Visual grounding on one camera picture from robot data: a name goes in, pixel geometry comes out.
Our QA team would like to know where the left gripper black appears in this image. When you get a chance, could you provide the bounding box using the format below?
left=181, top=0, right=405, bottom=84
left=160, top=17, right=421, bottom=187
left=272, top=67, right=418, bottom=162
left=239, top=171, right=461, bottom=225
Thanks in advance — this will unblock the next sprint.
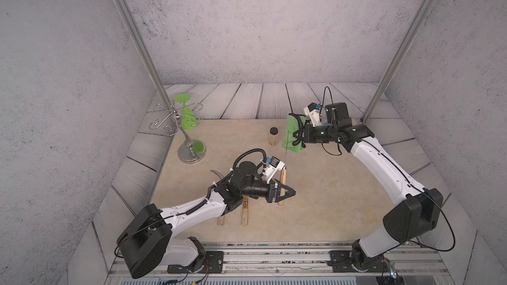
left=239, top=179, right=295, bottom=205

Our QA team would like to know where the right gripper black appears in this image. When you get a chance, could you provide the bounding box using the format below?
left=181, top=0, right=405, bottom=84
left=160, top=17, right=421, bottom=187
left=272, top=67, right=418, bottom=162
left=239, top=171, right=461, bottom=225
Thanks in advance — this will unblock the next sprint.
left=292, top=124, right=338, bottom=144

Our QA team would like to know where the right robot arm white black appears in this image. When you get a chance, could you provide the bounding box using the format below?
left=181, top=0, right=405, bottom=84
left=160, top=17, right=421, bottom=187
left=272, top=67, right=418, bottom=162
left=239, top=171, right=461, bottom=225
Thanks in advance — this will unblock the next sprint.
left=285, top=102, right=447, bottom=273

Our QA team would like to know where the small jar black lid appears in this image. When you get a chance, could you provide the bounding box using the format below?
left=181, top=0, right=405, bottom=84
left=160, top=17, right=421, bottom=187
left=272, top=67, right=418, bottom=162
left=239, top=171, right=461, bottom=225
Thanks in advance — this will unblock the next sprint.
left=268, top=127, right=280, bottom=146

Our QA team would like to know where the left aluminium corner post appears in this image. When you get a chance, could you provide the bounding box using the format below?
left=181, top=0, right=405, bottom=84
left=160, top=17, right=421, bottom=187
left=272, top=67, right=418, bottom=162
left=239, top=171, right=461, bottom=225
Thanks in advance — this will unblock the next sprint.
left=113, top=0, right=174, bottom=112

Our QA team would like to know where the aluminium corner post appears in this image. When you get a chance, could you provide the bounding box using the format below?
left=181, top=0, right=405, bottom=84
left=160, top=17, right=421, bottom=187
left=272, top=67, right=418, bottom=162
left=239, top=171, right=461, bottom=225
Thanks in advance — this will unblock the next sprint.
left=360, top=0, right=436, bottom=123
left=113, top=0, right=174, bottom=112

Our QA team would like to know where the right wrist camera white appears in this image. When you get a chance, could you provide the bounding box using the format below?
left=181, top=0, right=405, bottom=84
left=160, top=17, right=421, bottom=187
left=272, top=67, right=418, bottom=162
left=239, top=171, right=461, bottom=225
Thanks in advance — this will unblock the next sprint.
left=303, top=102, right=322, bottom=127

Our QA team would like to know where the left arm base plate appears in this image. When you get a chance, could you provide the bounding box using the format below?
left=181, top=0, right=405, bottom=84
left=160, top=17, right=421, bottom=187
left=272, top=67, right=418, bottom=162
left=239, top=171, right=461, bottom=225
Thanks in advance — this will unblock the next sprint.
left=167, top=251, right=224, bottom=274

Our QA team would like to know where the aluminium rail frame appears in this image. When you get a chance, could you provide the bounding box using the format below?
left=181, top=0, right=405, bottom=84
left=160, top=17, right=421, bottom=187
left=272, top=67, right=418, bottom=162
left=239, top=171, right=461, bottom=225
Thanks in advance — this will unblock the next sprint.
left=104, top=242, right=456, bottom=285

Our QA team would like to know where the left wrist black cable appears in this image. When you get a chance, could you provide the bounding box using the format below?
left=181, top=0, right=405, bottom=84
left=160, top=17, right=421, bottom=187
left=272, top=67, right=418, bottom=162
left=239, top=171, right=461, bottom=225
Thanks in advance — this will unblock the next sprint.
left=232, top=148, right=269, bottom=179

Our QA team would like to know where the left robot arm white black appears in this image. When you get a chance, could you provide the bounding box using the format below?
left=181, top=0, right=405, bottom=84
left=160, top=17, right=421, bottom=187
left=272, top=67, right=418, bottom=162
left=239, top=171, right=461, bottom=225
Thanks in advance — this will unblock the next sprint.
left=116, top=161, right=296, bottom=279

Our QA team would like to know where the silver metal glass rack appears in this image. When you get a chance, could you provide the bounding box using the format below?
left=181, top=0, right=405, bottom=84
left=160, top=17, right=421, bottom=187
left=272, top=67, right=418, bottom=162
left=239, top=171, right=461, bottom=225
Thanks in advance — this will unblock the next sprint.
left=149, top=102, right=207, bottom=164

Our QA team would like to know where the sickle wooden handle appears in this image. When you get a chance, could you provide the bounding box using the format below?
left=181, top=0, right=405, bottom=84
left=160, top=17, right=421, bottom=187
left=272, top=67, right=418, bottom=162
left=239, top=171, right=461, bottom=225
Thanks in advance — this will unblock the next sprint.
left=276, top=118, right=288, bottom=207
left=209, top=169, right=227, bottom=226
left=241, top=197, right=249, bottom=226

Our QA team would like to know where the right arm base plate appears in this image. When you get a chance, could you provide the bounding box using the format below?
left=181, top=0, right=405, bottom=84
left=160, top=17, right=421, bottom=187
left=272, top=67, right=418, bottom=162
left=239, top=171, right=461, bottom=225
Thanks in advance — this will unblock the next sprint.
left=327, top=249, right=388, bottom=273

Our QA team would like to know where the green microfiber rag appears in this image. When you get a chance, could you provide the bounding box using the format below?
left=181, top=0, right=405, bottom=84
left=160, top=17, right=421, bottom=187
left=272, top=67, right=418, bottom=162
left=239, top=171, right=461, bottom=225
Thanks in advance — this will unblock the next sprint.
left=281, top=113, right=306, bottom=153

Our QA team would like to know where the right aluminium corner post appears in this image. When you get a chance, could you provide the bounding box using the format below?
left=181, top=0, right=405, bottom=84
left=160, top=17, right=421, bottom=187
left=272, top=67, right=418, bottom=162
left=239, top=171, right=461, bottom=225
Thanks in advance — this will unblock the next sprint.
left=360, top=0, right=436, bottom=123

